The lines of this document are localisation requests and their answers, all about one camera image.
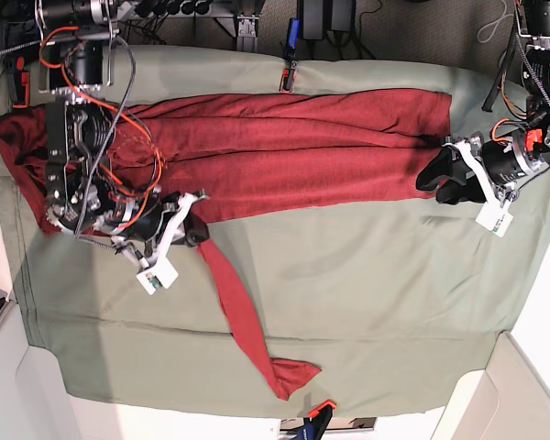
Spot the white bin right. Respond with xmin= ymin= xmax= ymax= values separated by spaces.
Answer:
xmin=432 ymin=332 xmax=550 ymax=439

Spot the grey coiled cable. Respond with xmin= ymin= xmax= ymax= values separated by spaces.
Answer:
xmin=476 ymin=0 xmax=514 ymax=45

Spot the orange black clamp top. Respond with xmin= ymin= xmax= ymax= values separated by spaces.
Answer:
xmin=279 ymin=60 xmax=297 ymax=94

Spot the orange black clamp left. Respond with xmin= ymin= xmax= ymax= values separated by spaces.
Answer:
xmin=4 ymin=56 xmax=30 ymax=109

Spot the green table cloth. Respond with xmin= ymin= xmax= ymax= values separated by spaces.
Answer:
xmin=0 ymin=46 xmax=550 ymax=418

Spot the white bin left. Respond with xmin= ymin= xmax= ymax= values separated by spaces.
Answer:
xmin=0 ymin=302 xmax=82 ymax=439

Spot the white power strip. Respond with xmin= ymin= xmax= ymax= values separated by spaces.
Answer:
xmin=116 ymin=1 xmax=135 ymax=21

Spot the blue clamp handle top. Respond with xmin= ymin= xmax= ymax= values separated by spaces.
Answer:
xmin=283 ymin=17 xmax=300 ymax=61

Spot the white camera box image-left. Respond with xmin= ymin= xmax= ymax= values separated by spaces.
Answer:
xmin=137 ymin=258 xmax=179 ymax=296

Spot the white black gripper body image-left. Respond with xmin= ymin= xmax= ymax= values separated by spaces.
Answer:
xmin=112 ymin=190 xmax=208 ymax=270

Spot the white camera box image-right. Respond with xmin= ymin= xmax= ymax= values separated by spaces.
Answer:
xmin=475 ymin=203 xmax=513 ymax=237

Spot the orange black clamp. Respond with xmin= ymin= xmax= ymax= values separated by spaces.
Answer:
xmin=295 ymin=400 xmax=336 ymax=440
xmin=4 ymin=56 xmax=30 ymax=109
xmin=279 ymin=60 xmax=297 ymax=94

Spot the white bin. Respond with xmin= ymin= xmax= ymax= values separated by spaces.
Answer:
xmin=0 ymin=302 xmax=82 ymax=439
xmin=432 ymin=332 xmax=550 ymax=439

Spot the orange black clamp bottom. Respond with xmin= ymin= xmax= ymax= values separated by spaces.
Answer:
xmin=295 ymin=400 xmax=336 ymax=440

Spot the white black gripper body image-right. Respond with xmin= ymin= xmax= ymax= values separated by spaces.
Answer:
xmin=443 ymin=132 xmax=521 ymax=206

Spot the metal table leg bracket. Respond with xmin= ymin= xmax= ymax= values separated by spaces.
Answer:
xmin=214 ymin=16 xmax=259 ymax=53

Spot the red long-sleeve T-shirt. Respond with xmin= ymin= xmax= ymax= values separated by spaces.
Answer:
xmin=0 ymin=88 xmax=455 ymax=402

